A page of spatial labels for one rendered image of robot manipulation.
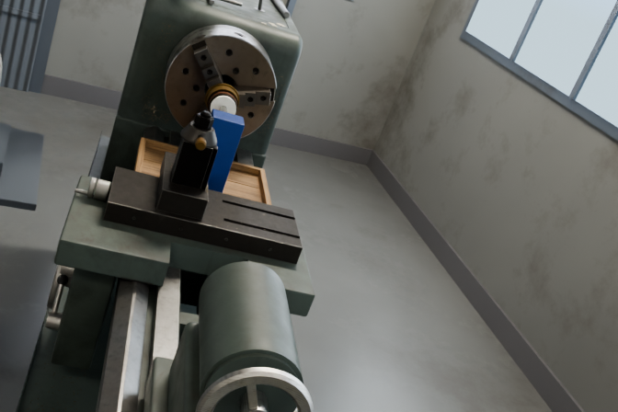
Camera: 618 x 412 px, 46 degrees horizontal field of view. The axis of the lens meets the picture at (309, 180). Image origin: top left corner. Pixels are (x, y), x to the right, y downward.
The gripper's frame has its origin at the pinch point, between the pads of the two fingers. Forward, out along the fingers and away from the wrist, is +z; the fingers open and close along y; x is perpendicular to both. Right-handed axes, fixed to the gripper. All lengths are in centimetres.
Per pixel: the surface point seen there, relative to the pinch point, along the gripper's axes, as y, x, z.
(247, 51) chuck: 31.8, 15.7, 9.0
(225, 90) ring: 43.4, 11.7, 18.2
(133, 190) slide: 85, -6, 33
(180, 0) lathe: 12.8, -4.7, 5.1
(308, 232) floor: -113, 98, 130
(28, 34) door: -207, -73, 95
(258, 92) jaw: 35.8, 21.6, 18.4
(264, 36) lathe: 15.3, 21.5, 7.3
